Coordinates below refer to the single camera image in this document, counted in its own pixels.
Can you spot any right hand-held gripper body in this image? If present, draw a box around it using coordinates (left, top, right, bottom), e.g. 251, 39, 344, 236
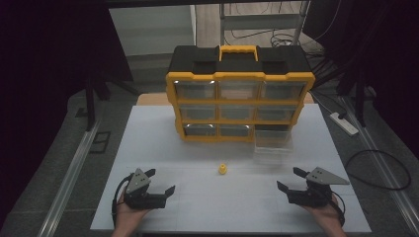
286, 166, 351, 209

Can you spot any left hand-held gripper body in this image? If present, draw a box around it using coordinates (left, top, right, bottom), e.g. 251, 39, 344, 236
124, 168, 168, 210

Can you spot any person's left hand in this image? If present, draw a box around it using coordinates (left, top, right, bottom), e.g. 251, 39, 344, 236
114, 190, 153, 231

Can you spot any person's right hand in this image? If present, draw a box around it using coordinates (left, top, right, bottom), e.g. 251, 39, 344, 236
300, 193, 346, 231

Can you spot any clear plastic drawer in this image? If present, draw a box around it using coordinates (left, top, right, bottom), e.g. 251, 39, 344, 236
252, 128, 294, 166

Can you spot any white power strip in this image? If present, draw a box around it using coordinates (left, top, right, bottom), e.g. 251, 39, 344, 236
329, 112, 360, 137

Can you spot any wooden table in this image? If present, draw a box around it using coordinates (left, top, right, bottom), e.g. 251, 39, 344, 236
135, 92, 315, 107

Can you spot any black stand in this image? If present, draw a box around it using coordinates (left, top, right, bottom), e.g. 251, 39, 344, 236
334, 72, 378, 128
82, 73, 141, 132

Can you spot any set of clear cabinet drawers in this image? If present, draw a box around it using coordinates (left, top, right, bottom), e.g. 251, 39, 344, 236
173, 79, 307, 138

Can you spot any yellow and black drawer cabinet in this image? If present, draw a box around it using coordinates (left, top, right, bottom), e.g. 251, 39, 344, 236
165, 44, 316, 143

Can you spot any dark curtain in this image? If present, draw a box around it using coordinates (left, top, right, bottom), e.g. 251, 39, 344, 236
0, 0, 134, 228
301, 0, 419, 159

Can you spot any grey metal rack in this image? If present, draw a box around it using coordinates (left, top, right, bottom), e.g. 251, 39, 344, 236
218, 0, 312, 47

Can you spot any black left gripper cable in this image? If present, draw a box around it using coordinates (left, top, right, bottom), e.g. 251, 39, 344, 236
111, 174, 134, 229

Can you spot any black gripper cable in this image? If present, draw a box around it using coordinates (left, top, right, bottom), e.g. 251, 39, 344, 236
329, 190, 347, 228
111, 174, 134, 229

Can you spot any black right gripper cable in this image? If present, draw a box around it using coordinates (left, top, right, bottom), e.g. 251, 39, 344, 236
329, 190, 347, 228

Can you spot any black floor socket frame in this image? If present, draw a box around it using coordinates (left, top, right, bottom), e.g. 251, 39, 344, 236
88, 130, 112, 155

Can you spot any black looped floor cable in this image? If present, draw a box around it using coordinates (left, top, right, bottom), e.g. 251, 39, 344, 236
343, 149, 413, 192

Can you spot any metal floor rail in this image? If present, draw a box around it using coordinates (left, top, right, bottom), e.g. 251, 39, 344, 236
37, 118, 103, 237
340, 96, 419, 235

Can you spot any bundle of black floor cables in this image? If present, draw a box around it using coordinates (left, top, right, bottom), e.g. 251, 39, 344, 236
226, 28, 319, 48

